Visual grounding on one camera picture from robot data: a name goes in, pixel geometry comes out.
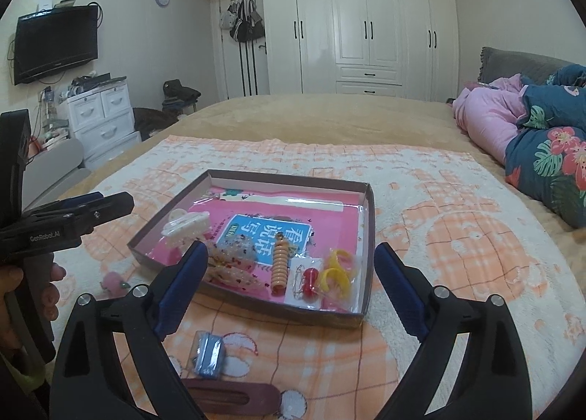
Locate dark clothes pile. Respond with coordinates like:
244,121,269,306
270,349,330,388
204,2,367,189
133,80,202,137

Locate white hair claw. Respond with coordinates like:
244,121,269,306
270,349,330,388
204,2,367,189
160,208,210,249

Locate yellow ring packet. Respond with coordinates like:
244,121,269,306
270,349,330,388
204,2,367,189
318,248,357,301

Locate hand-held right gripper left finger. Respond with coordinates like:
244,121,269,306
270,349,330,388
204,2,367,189
49,240,210,420

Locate blue floral quilt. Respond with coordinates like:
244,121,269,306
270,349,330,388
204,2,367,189
504,63,586,231

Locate person's left hand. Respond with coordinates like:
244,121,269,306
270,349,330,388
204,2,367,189
0,263,67,350

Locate brown cardboard box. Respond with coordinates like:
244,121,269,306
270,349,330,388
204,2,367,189
127,168,376,329

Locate pink book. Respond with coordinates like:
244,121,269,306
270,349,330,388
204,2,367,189
151,186,367,311

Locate white door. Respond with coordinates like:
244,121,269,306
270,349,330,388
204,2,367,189
211,0,271,101

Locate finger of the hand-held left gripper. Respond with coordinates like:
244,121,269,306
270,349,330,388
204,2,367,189
34,192,135,237
23,193,105,219

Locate black set-top box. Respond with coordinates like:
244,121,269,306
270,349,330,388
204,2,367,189
68,73,126,95

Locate pink hair clip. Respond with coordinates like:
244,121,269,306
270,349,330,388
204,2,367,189
101,274,125,297

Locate pink quilt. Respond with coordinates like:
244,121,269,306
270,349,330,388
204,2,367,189
451,73,534,166

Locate clear sequined hair accessory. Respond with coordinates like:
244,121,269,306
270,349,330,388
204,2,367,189
206,237,268,297

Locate orange and white patterned blanket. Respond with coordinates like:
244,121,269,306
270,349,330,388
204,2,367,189
46,135,586,420

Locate hanging bags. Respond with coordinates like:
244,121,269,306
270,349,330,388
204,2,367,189
220,0,266,43

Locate grey padded headboard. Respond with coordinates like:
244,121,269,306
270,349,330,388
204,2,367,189
477,47,586,86

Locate cluttered side desk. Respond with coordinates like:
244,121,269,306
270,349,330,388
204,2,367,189
27,85,71,155

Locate maroon hair clip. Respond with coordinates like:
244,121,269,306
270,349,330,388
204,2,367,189
181,382,281,416

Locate white wardrobe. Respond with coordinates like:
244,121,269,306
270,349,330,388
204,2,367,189
190,0,460,104

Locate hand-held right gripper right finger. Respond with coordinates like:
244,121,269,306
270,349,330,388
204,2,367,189
374,241,534,420

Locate beige spiral hair tie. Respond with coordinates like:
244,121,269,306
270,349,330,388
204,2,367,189
269,237,290,296

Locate blue hair clip packet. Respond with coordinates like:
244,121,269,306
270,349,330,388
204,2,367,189
191,331,226,377

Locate white drawer cabinet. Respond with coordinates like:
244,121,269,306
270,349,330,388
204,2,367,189
64,76,142,171

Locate black wall television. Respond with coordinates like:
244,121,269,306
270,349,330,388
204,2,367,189
13,5,99,86

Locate bed with tan sheet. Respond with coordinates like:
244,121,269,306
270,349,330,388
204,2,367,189
23,94,586,420

